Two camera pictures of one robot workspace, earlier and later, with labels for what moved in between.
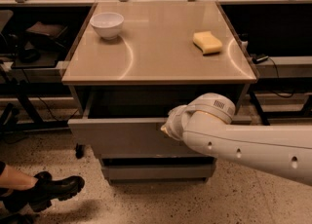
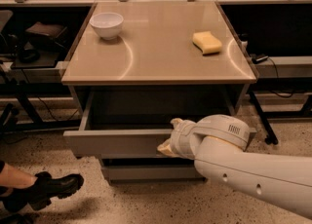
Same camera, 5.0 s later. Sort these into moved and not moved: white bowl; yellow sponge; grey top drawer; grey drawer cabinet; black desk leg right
Moved: grey top drawer
Not moved: white bowl; grey drawer cabinet; yellow sponge; black desk leg right
